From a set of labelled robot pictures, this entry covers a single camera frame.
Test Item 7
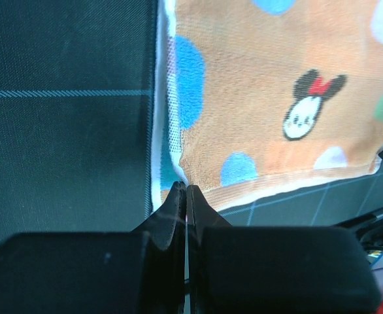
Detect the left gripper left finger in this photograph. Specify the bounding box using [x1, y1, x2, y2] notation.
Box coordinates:
[0, 182, 186, 313]

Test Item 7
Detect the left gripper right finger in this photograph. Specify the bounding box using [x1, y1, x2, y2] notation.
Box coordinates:
[187, 185, 382, 313]

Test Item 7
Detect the orange polka dot towel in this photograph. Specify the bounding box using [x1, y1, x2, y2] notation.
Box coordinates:
[150, 1, 383, 210]

